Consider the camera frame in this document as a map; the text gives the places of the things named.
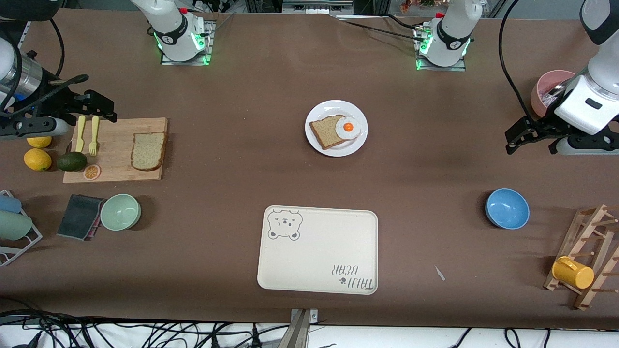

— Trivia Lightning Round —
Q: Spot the brown bread slice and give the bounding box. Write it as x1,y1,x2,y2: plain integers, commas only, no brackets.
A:
131,132,168,171
309,115,361,150

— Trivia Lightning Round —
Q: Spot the white round plate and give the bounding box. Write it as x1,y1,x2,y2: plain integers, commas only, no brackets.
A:
305,100,368,158

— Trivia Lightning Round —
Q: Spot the wooden cutting board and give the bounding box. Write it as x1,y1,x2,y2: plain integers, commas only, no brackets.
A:
63,117,168,184

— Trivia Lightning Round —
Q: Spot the pink bowl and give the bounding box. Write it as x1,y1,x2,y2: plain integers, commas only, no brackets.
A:
531,70,578,118

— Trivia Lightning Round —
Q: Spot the yellow plastic fork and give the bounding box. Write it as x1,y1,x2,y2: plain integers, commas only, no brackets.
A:
88,116,100,157

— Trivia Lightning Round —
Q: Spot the yellow plastic knife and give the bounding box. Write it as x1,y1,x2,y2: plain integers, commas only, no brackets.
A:
75,115,87,153

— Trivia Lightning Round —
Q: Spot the dark green avocado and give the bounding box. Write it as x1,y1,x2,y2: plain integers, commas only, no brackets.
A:
57,152,88,172

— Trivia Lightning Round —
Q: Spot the blue bowl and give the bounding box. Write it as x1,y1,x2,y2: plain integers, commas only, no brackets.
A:
485,188,530,230

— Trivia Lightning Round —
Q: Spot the pale green bowl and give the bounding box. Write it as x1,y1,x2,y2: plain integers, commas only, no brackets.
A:
100,194,142,231

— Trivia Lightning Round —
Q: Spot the dark grey cloth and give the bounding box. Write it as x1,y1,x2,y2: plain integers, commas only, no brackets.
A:
57,194,106,241

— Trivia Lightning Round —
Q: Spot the wooden drying rack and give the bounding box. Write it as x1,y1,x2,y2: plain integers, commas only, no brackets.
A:
543,204,619,311

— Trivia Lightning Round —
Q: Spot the pale blue cup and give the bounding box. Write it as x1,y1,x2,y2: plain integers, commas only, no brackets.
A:
0,194,22,214

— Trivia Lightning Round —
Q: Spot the pale green cup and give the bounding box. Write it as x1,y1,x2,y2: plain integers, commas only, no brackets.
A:
0,211,33,241

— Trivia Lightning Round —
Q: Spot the yellow mug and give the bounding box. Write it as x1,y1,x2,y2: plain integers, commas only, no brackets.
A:
552,256,595,290

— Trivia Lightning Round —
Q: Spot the fried egg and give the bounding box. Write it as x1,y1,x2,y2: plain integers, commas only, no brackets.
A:
335,115,362,141

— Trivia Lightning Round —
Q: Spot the cream tray with bear print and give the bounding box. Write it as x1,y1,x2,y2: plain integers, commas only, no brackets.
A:
257,205,379,295

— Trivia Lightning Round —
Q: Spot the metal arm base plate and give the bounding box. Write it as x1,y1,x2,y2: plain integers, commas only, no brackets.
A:
415,24,467,72
161,19,214,66

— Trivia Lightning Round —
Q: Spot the white wire rack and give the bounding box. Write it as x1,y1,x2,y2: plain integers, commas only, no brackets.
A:
0,190,43,267

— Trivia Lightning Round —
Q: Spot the aluminium frame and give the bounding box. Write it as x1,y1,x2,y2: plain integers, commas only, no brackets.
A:
244,0,392,17

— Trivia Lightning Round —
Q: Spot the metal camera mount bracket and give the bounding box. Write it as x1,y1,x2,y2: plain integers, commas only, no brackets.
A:
285,308,319,348

